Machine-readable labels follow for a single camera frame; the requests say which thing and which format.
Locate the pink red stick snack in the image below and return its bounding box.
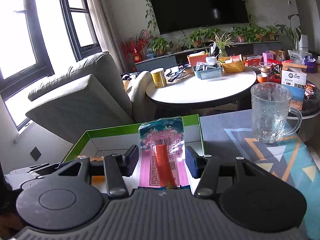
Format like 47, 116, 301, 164
138, 116, 189, 189

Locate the green cardboard box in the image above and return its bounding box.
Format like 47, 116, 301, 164
63, 114, 204, 162

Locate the grey armchair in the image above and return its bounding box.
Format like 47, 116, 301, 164
26, 52, 133, 144

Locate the round white coffee table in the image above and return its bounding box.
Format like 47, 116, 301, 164
146, 67, 257, 105

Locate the clear glass mug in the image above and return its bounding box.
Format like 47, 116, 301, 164
251, 82, 302, 144

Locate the blue plastic basket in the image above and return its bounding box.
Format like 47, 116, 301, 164
193, 64, 222, 80

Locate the yellow canister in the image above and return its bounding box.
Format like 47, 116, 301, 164
150, 68, 167, 88

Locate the yellow wicker basket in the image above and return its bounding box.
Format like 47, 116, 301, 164
217, 57, 246, 74

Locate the red flower decoration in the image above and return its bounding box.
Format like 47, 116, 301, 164
120, 30, 153, 63

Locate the spider plant in vase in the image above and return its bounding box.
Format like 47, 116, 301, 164
210, 32, 234, 59

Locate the blue white carton box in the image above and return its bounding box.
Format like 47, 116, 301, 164
281, 62, 307, 111

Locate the dark window frame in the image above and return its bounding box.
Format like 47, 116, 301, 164
1, 0, 101, 129

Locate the black wall television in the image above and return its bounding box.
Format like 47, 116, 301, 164
151, 0, 249, 34

